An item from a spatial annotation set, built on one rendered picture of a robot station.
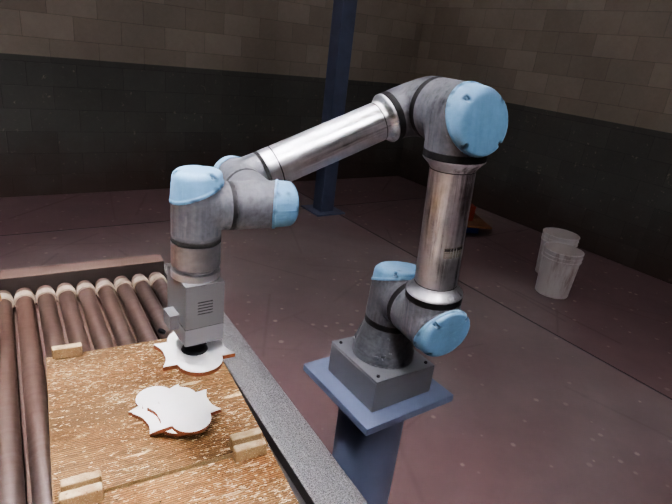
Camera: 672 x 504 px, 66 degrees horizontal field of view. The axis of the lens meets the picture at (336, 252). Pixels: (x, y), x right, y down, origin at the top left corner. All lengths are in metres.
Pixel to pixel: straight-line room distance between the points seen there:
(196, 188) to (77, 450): 0.52
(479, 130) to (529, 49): 5.28
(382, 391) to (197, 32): 4.92
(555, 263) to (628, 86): 2.02
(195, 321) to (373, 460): 0.70
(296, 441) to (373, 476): 0.40
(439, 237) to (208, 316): 0.44
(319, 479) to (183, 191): 0.55
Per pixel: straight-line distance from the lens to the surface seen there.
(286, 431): 1.08
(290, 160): 0.92
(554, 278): 4.28
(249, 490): 0.94
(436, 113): 0.93
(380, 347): 1.20
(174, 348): 0.91
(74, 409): 1.13
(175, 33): 5.66
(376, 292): 1.16
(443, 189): 0.95
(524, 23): 6.28
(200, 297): 0.81
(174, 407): 1.06
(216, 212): 0.77
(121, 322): 1.42
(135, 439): 1.04
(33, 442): 1.11
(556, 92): 5.93
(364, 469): 1.40
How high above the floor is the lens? 1.63
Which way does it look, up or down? 22 degrees down
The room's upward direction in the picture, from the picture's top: 7 degrees clockwise
